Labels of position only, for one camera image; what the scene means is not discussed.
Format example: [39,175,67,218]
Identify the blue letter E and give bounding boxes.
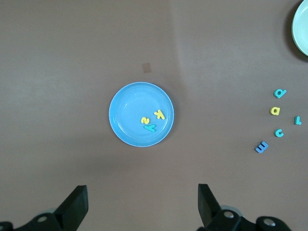
[254,141,269,154]

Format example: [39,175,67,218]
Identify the pale green plate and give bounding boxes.
[291,0,308,57]

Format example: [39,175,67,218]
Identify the blue plate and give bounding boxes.
[108,82,175,148]

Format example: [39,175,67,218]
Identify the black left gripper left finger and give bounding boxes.
[14,184,88,231]

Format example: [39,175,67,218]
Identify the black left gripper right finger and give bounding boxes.
[197,184,259,231]

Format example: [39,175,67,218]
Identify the brown tape patch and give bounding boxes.
[141,62,153,74]

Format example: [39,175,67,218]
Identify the yellow letter k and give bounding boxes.
[153,109,166,120]

